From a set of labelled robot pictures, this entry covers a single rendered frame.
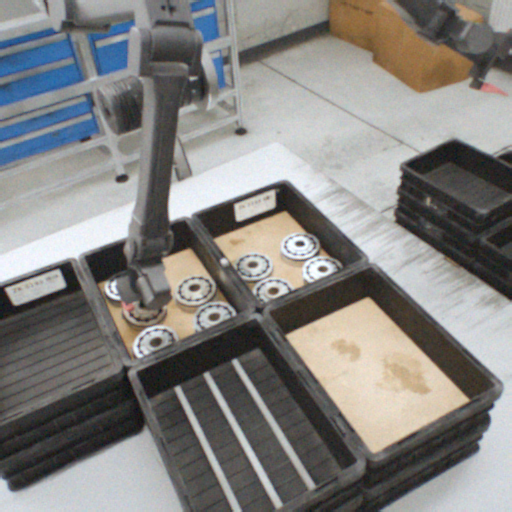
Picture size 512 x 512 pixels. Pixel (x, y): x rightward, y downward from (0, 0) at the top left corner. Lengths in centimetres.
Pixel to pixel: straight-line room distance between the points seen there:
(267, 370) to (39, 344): 54
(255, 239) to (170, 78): 69
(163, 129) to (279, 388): 58
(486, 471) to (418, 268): 59
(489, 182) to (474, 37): 113
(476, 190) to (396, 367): 123
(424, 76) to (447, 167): 165
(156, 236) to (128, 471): 51
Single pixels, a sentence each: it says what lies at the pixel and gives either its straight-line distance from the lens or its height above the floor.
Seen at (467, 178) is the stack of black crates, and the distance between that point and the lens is 240.
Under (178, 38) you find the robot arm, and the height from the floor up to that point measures 149.
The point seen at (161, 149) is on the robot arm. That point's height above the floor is 132.
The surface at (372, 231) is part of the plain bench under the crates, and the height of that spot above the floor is 70.
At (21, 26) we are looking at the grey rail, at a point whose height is 93.
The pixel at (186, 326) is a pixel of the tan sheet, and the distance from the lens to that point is 133.
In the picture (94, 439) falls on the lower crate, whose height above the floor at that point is 75.
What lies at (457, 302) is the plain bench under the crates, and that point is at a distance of 157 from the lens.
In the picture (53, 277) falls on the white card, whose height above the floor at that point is 90.
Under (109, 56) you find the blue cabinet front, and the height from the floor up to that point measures 69.
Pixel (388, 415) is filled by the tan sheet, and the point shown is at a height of 83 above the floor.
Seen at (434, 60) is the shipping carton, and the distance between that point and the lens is 403.
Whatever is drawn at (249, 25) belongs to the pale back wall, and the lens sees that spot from 455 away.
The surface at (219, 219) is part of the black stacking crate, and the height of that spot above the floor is 89.
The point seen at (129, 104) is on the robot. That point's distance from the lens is 208.
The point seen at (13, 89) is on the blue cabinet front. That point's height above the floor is 67.
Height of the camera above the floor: 182
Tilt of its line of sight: 43 degrees down
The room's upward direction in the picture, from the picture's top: 6 degrees counter-clockwise
